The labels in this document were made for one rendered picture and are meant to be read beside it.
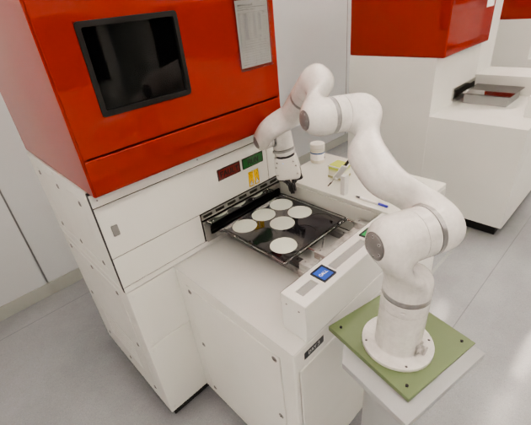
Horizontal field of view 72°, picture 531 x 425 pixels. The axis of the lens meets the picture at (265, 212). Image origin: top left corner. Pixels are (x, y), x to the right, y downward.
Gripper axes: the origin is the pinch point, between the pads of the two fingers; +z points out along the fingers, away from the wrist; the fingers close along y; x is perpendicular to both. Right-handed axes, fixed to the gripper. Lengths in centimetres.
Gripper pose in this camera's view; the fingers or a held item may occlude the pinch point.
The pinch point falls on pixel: (292, 188)
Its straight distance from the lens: 155.3
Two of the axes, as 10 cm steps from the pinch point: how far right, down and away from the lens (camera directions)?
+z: 2.3, 8.5, 4.7
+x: 2.6, -5.1, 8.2
